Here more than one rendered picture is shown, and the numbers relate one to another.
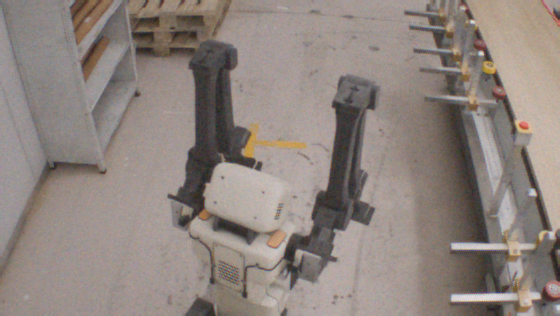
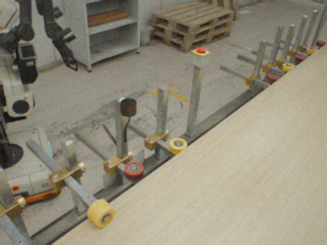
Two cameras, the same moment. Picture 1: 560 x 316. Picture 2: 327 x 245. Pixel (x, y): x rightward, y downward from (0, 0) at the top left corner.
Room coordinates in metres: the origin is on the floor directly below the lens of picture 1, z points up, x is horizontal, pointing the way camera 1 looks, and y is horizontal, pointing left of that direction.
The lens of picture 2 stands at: (0.32, -1.61, 1.79)
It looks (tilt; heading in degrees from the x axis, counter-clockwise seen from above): 36 degrees down; 36
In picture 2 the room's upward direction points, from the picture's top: 4 degrees clockwise
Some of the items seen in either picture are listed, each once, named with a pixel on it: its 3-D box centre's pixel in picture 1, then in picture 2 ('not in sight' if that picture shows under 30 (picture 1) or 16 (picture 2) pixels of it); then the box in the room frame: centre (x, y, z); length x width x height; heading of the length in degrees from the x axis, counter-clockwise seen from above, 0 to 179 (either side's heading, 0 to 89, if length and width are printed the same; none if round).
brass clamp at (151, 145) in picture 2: (510, 245); (157, 138); (1.24, -0.92, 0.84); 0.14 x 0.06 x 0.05; 175
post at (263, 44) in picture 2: (472, 89); (256, 71); (2.26, -1.01, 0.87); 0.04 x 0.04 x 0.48; 85
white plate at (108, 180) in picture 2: (506, 297); (124, 168); (1.04, -0.88, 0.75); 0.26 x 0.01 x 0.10; 175
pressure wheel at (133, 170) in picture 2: (549, 296); (133, 176); (0.96, -1.02, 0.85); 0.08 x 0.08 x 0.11
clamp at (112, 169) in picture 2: (522, 294); (119, 162); (0.99, -0.90, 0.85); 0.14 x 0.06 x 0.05; 175
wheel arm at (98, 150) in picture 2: (503, 299); (104, 155); (0.98, -0.82, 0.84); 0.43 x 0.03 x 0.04; 85
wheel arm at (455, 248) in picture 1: (499, 249); (147, 135); (1.23, -0.87, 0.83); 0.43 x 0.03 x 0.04; 85
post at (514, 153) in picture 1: (505, 179); (194, 102); (1.52, -0.95, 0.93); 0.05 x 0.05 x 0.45; 85
